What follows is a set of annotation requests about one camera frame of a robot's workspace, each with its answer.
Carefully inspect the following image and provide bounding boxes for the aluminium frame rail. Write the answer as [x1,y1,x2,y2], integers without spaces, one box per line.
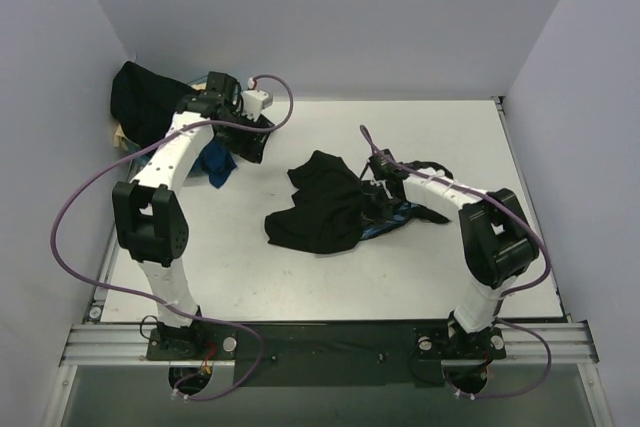
[60,322,599,367]

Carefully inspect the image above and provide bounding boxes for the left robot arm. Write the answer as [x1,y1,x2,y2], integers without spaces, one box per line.
[112,73,273,359]

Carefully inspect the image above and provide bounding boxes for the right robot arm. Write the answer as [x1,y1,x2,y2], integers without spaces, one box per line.
[367,149,540,356]

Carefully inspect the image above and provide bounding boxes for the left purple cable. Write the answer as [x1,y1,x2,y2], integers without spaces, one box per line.
[49,74,296,403]

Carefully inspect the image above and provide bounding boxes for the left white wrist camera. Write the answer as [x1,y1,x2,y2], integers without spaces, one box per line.
[241,77,273,121]

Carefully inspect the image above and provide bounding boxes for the black graphic t shirt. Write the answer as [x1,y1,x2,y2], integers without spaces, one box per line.
[264,150,450,255]

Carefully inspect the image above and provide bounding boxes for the teal plastic basket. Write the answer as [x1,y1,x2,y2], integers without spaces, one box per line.
[124,76,206,170]

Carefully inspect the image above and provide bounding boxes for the cream t shirt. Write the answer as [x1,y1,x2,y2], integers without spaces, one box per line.
[112,123,129,152]

